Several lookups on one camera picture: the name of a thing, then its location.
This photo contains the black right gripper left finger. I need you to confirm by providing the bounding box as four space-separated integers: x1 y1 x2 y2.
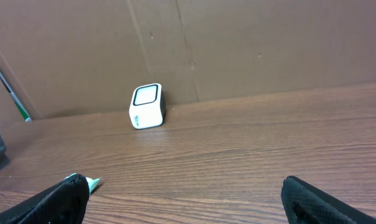
0 174 90 224

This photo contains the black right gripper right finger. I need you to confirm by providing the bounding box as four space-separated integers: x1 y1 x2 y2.
281 176 376 224

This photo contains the white barcode scanner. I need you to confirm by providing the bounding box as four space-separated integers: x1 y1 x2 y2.
129 83 166 129

